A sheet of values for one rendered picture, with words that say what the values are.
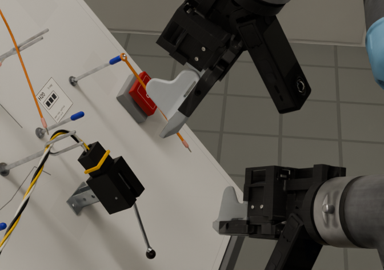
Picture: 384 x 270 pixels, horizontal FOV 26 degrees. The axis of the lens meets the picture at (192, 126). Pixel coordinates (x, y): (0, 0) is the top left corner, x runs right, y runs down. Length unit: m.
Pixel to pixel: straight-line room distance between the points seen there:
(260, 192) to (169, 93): 0.16
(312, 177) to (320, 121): 1.97
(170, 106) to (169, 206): 0.38
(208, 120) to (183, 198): 1.59
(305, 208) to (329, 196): 0.04
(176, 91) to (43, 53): 0.32
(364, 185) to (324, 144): 1.98
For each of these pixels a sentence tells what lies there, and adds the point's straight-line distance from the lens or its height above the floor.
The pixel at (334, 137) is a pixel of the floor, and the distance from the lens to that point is 2.85.
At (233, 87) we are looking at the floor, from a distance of 3.02.
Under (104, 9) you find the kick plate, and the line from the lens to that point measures 3.23.
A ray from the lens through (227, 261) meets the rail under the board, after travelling 1.34.
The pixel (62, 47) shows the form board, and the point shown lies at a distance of 1.20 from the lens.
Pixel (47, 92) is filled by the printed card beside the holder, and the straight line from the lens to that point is 1.15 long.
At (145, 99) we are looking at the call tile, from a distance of 1.24.
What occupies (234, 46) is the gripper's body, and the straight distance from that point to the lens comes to 0.87.
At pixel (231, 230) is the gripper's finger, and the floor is 1.18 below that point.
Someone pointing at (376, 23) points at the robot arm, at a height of 1.52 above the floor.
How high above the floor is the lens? 1.91
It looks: 42 degrees down
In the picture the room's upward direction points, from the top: straight up
